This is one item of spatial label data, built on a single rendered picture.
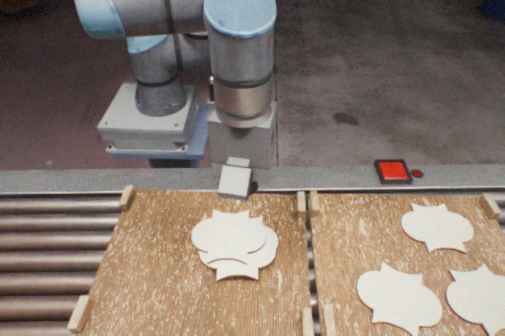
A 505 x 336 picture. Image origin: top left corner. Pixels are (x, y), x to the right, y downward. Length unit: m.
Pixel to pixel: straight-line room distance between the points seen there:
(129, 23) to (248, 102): 0.17
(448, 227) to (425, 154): 1.75
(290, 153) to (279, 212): 1.57
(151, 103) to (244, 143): 0.58
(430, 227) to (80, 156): 2.19
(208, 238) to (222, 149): 0.26
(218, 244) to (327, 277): 0.22
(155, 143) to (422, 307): 0.76
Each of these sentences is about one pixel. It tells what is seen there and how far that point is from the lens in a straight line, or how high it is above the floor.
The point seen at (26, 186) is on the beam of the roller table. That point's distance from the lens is 1.03.
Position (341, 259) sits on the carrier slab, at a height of 0.94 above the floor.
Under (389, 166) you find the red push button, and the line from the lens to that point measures 0.95.
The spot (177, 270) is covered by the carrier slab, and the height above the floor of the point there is 0.94.
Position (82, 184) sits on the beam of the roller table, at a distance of 0.96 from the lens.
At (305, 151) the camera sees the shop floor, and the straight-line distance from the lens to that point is 2.35.
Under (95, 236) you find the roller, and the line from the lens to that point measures 0.83.
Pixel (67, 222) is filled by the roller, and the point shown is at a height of 0.92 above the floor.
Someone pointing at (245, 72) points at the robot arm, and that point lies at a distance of 0.41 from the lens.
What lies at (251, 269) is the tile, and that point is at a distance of 0.67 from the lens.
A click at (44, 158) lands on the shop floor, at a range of 2.67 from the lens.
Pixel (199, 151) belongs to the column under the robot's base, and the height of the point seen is 0.87.
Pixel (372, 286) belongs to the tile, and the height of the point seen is 0.94.
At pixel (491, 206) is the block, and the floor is 0.96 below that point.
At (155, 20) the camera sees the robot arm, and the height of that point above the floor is 1.38.
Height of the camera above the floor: 1.55
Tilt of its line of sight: 45 degrees down
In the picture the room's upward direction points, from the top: straight up
